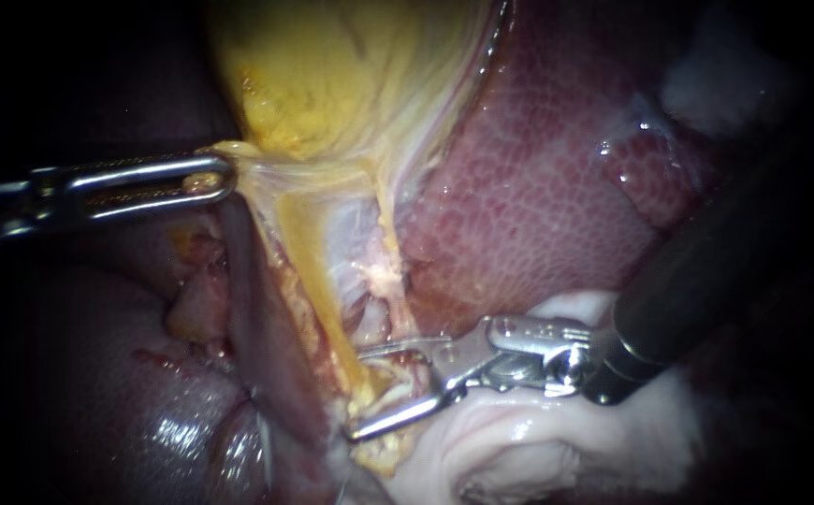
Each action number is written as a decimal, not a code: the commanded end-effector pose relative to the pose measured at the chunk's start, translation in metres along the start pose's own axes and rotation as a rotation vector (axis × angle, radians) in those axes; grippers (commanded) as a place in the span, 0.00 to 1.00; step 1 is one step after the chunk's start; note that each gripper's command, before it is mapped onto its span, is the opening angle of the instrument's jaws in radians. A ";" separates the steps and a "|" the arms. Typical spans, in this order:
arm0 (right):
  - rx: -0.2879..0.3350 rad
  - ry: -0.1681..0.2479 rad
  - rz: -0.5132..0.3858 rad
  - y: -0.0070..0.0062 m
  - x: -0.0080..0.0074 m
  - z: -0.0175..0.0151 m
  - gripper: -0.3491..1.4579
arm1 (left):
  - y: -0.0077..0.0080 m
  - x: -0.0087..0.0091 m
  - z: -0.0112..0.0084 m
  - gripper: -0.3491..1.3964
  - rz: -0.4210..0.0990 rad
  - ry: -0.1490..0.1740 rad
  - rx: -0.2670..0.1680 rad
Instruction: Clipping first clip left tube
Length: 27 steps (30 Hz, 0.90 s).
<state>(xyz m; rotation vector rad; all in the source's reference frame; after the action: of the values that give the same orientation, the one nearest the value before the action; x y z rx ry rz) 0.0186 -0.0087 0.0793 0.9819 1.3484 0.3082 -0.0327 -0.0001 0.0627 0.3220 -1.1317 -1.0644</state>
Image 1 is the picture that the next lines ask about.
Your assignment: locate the left arm instrument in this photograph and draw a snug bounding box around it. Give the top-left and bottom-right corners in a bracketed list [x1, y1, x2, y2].
[0, 165, 77, 255]

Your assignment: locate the right arm instrument jaw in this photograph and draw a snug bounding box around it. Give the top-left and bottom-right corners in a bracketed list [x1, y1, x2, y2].
[343, 382, 470, 444]
[356, 335, 472, 368]

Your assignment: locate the left arm instrument jaw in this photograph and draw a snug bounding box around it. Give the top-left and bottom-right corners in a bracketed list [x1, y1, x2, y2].
[63, 151, 239, 227]

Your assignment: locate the right arm instrument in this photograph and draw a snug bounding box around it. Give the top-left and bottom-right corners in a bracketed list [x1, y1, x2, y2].
[433, 315, 617, 402]

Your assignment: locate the gallbladder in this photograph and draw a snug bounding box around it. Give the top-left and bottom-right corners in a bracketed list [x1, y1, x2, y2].
[207, 0, 515, 185]

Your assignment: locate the thin tube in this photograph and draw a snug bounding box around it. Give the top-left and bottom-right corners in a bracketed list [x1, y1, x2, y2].
[368, 157, 422, 338]
[259, 189, 380, 405]

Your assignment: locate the dark red liver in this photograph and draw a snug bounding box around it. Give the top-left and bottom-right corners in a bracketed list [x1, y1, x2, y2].
[0, 0, 745, 505]

